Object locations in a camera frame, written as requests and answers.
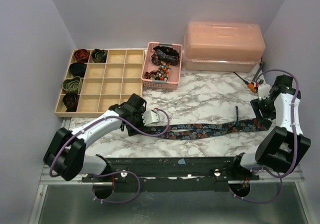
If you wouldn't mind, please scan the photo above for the navy floral tie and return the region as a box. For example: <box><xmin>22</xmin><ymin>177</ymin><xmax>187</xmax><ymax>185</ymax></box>
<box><xmin>142</xmin><ymin>106</ymin><xmax>272</xmax><ymax>140</ymax></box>

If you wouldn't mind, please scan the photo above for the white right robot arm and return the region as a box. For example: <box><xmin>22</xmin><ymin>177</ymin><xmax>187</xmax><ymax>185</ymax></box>
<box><xmin>230</xmin><ymin>74</ymin><xmax>311</xmax><ymax>180</ymax></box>

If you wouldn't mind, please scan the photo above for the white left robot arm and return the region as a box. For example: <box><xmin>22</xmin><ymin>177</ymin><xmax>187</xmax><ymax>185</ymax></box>
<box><xmin>43</xmin><ymin>93</ymin><xmax>147</xmax><ymax>182</ymax></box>

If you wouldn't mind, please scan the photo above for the wooden compartment tray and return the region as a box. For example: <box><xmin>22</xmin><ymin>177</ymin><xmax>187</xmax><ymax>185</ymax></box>
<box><xmin>54</xmin><ymin>48</ymin><xmax>145</xmax><ymax>118</ymax></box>

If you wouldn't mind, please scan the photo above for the colourful patterned tie in basket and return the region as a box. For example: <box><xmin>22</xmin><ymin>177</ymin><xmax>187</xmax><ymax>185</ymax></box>
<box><xmin>142</xmin><ymin>64</ymin><xmax>171</xmax><ymax>81</ymax></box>

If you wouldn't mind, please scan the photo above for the pink plastic basket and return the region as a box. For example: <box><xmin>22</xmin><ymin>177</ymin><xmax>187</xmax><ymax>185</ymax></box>
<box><xmin>141</xmin><ymin>42</ymin><xmax>183</xmax><ymax>91</ymax></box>

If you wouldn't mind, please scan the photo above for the dark red rolled tie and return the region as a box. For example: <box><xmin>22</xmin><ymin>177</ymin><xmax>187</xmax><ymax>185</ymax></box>
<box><xmin>62</xmin><ymin>93</ymin><xmax>79</xmax><ymax>112</ymax></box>

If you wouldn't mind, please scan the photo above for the green dark rolled tie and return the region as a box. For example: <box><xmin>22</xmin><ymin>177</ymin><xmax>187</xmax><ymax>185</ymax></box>
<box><xmin>91</xmin><ymin>48</ymin><xmax>108</xmax><ymax>63</ymax></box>

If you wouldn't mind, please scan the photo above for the olive green rolled tie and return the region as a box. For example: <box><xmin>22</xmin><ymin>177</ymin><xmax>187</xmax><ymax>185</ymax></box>
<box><xmin>62</xmin><ymin>76</ymin><xmax>83</xmax><ymax>95</ymax></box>

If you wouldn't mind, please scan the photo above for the dark floral tie in basket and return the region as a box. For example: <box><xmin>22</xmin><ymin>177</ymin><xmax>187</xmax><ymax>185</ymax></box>
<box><xmin>151</xmin><ymin>45</ymin><xmax>180</xmax><ymax>66</ymax></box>

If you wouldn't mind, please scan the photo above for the navy rolled tie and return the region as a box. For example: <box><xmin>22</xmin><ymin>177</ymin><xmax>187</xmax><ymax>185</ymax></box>
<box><xmin>68</xmin><ymin>62</ymin><xmax>87</xmax><ymax>78</ymax></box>

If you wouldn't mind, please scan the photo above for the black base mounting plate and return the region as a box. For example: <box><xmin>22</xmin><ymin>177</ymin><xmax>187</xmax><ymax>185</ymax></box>
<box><xmin>82</xmin><ymin>156</ymin><xmax>259</xmax><ymax>192</ymax></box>

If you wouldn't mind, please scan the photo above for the red black rolled tie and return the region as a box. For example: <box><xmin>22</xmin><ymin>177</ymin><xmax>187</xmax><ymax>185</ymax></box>
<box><xmin>73</xmin><ymin>49</ymin><xmax>90</xmax><ymax>63</ymax></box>

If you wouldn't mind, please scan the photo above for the pink translucent storage box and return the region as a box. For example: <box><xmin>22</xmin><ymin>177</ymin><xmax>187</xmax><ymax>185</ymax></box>
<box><xmin>184</xmin><ymin>21</ymin><xmax>266</xmax><ymax>73</ymax></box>

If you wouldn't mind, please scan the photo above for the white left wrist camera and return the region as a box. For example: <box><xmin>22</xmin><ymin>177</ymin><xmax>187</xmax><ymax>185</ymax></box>
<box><xmin>141</xmin><ymin>108</ymin><xmax>161</xmax><ymax>126</ymax></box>

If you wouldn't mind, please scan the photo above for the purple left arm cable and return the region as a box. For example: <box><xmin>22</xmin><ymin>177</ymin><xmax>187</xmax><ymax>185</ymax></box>
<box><xmin>48</xmin><ymin>107</ymin><xmax>172</xmax><ymax>205</ymax></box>

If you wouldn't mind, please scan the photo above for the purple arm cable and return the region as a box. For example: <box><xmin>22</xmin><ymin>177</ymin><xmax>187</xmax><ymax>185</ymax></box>
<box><xmin>48</xmin><ymin>107</ymin><xmax>172</xmax><ymax>205</ymax></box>
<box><xmin>229</xmin><ymin>69</ymin><xmax>302</xmax><ymax>204</ymax></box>

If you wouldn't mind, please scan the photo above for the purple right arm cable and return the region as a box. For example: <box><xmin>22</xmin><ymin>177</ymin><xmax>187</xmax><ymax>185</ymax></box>
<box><xmin>229</xmin><ymin>69</ymin><xmax>302</xmax><ymax>204</ymax></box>

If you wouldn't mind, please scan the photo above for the aluminium rail frame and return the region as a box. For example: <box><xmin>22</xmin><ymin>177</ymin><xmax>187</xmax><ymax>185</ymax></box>
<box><xmin>30</xmin><ymin>166</ymin><xmax>318</xmax><ymax>224</ymax></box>

